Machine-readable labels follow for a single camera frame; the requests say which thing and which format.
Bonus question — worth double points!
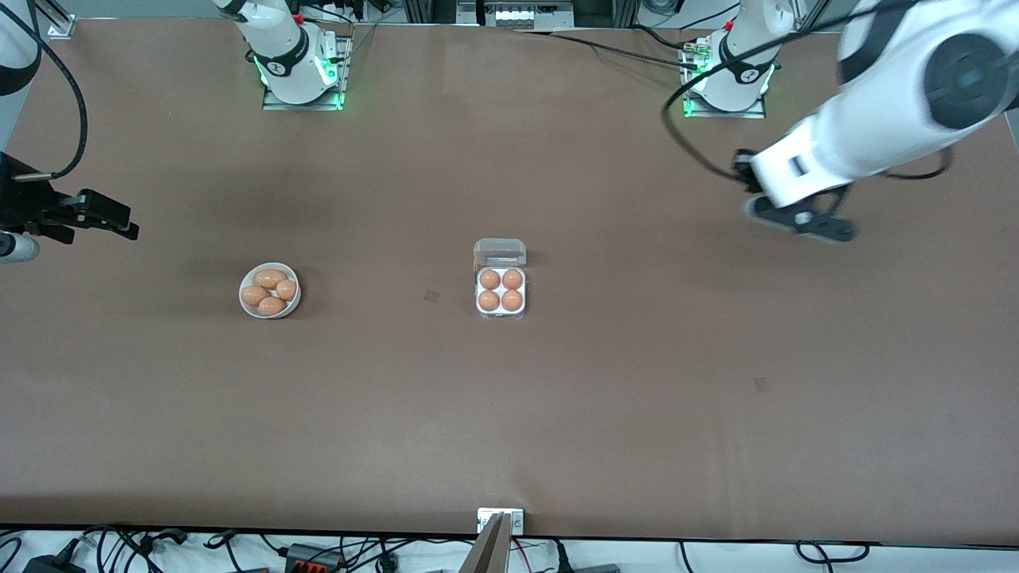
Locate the black device orange clips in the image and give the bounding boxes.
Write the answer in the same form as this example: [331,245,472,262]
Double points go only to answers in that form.
[284,544,348,573]

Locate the metal table corner bracket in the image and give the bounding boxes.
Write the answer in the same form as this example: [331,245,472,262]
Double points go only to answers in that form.
[36,0,77,40]

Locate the short black table cable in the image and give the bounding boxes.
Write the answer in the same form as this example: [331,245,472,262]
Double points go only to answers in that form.
[631,24,705,53]

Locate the long black table cable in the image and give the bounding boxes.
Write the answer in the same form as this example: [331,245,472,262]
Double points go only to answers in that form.
[509,29,703,69]

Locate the black cable bundle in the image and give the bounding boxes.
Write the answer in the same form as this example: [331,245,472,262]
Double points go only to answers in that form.
[80,524,192,558]

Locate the black power adapter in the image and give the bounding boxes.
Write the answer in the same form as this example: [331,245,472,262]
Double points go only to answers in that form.
[22,553,87,573]

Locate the black plug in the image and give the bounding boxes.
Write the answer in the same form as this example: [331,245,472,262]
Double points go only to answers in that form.
[555,541,622,573]

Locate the clear plastic egg box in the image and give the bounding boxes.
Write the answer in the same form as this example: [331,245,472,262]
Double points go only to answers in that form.
[473,238,529,322]

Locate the grey camera stand pole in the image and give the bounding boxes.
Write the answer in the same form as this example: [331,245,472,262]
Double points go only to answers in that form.
[459,513,511,573]

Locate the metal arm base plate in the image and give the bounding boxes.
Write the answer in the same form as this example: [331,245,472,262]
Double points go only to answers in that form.
[681,36,767,120]
[262,33,351,111]

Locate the white round bowl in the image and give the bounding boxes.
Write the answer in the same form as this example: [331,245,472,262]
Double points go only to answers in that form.
[239,262,302,320]

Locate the dark aluminium frame post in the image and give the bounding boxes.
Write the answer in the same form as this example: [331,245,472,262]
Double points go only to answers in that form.
[402,0,459,25]
[575,0,638,29]

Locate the small metal table bracket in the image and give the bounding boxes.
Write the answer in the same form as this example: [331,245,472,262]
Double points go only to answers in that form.
[477,508,525,536]

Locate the thin grey cable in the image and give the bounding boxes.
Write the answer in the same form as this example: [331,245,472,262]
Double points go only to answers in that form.
[348,22,380,63]

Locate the grey power strip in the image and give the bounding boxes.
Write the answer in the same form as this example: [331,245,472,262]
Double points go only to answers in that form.
[458,0,576,31]

